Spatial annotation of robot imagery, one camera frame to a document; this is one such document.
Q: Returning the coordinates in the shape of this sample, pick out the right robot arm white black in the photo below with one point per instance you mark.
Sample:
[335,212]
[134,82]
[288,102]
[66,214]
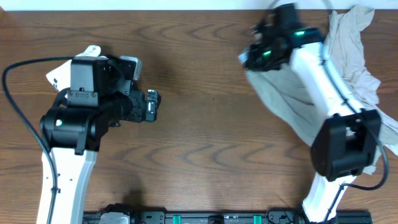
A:
[347,140]

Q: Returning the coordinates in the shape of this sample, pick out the light striped crumpled shirt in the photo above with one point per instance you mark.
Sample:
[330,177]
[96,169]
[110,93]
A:
[347,51]

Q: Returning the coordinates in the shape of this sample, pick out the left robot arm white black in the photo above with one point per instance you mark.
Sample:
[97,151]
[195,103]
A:
[72,132]

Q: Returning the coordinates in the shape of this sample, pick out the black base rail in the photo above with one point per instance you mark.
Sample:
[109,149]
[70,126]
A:
[119,213]

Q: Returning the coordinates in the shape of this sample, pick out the white folded shirt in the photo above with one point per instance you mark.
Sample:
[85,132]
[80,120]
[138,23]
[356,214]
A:
[59,77]

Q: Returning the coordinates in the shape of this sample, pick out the khaki green shorts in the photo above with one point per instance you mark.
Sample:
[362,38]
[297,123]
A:
[285,95]

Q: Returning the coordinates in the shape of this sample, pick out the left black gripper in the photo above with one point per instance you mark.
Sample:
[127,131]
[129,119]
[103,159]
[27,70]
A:
[136,115]

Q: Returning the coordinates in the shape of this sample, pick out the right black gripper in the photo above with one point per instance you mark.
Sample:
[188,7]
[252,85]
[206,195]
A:
[253,63]

